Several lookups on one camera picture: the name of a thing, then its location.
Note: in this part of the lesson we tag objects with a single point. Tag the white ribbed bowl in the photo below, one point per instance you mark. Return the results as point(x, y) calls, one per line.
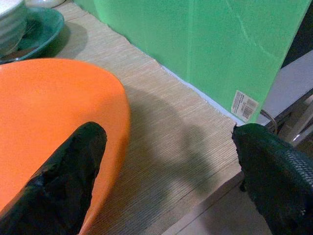
point(11, 27)

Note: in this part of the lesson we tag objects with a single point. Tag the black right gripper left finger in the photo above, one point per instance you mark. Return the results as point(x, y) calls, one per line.
point(58, 186)

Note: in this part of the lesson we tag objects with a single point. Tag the green foam board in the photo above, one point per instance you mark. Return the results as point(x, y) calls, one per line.
point(195, 46)

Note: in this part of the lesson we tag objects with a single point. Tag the green glass plate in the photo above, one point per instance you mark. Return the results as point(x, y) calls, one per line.
point(42, 34)

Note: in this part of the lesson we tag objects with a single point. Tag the orange plastic bowl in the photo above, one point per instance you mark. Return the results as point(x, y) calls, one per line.
point(51, 117)

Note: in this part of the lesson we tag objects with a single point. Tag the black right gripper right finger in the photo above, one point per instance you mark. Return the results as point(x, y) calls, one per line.
point(276, 176)

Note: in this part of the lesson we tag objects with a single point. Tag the white plate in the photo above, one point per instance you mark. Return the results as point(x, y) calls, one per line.
point(46, 3)

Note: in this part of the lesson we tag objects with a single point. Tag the white barcode sticker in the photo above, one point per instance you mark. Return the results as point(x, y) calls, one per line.
point(245, 105)

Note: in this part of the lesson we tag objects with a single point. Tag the metal chair frame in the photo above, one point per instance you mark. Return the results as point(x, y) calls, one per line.
point(293, 122)

